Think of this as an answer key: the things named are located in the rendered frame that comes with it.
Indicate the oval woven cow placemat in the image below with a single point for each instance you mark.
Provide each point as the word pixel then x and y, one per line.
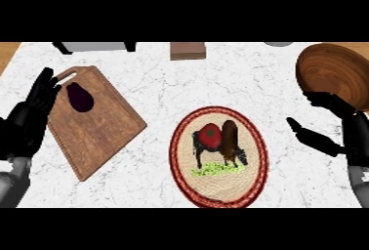
pixel 218 157

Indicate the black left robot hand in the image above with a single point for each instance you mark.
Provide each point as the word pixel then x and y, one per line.
pixel 27 120

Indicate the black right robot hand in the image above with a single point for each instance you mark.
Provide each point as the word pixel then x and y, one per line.
pixel 353 136

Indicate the grey round object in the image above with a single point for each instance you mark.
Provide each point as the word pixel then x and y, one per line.
pixel 278 44

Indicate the red tomato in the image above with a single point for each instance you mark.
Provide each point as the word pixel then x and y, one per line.
pixel 210 136

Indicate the grey appliance with black legs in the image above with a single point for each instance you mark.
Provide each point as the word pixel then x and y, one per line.
pixel 94 46

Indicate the brown wooden block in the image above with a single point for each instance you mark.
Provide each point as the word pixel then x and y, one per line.
pixel 188 51

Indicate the dark purple eggplant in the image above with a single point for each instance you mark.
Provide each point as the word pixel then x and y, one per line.
pixel 80 97

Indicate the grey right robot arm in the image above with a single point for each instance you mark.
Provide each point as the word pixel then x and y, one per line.
pixel 359 185

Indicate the brown wooden cutting board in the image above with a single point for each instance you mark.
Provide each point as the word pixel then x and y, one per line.
pixel 94 122

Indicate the brown potato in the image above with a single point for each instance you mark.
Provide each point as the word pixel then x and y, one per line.
pixel 229 138

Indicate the brown wooden bowl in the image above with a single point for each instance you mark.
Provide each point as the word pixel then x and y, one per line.
pixel 337 74

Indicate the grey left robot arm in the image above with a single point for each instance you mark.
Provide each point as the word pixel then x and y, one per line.
pixel 12 182

